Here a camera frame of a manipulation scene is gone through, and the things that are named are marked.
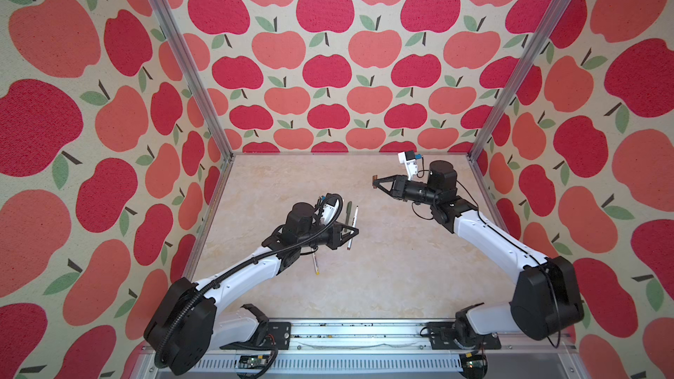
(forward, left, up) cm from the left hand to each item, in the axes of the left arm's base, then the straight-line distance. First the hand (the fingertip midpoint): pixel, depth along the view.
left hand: (358, 238), depth 74 cm
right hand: (+13, -5, +8) cm, 16 cm away
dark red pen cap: (+15, -5, +9) cm, 19 cm away
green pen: (+22, +1, -21) cm, 30 cm away
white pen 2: (-1, +13, -19) cm, 23 cm away
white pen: (+4, +1, +2) cm, 4 cm away
